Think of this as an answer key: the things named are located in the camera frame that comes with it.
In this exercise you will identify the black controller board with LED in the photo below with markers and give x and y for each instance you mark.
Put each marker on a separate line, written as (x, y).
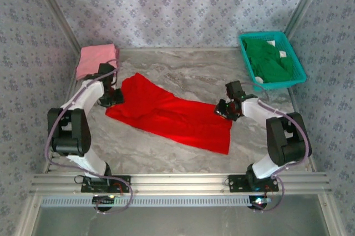
(259, 202)
(104, 201)

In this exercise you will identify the aluminium mounting rail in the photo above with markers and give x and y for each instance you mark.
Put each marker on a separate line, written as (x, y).
(180, 183)

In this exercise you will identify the white fabric tag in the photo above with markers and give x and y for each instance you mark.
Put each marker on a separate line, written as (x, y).
(282, 53)
(271, 43)
(259, 79)

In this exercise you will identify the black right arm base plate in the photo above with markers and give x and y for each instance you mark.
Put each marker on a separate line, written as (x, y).
(235, 184)

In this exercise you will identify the folded pink t-shirt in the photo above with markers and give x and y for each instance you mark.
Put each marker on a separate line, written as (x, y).
(91, 58)

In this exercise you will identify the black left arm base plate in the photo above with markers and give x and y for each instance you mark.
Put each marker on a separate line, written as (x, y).
(122, 186)

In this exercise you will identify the red t-shirt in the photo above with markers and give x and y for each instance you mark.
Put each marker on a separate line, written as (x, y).
(180, 125)

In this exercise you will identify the teal plastic basket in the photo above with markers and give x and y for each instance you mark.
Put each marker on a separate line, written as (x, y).
(298, 66)

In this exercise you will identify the green t-shirt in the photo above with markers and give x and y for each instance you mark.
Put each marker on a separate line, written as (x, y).
(266, 66)

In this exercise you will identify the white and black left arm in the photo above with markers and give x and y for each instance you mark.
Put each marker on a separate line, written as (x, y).
(88, 94)

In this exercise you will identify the aluminium corner frame post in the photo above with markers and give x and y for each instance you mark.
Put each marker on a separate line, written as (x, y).
(55, 11)
(308, 2)

